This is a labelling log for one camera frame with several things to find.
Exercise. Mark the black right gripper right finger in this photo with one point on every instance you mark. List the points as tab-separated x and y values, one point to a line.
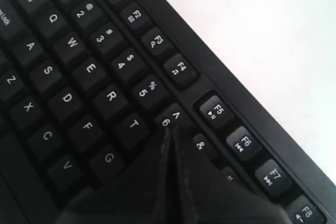
206	195

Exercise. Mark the black acer keyboard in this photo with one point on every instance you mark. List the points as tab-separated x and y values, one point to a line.
86	83

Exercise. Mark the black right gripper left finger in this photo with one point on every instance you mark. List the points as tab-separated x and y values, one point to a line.
138	195

